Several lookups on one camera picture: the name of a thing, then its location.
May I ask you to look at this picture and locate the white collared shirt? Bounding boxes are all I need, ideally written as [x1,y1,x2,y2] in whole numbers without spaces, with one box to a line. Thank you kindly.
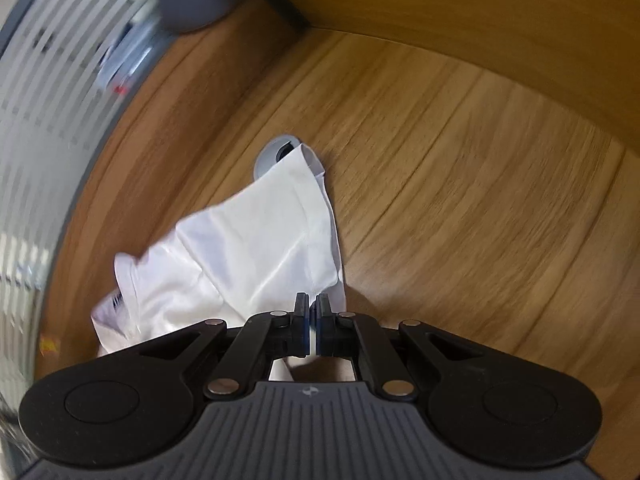
[91,144,348,381]

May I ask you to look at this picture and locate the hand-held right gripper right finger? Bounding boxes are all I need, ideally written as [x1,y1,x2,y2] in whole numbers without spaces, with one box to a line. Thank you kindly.
[314,294,488,401]

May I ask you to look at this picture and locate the grey cable grommet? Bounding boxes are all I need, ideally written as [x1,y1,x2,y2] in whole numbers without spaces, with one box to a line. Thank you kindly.
[254,134,301,181]

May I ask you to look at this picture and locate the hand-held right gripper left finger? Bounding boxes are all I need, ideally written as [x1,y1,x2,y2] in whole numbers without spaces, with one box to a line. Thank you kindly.
[137,292,310,401]

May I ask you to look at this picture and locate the frosted glass partition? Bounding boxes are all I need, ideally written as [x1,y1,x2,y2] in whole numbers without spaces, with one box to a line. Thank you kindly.
[0,0,166,461]

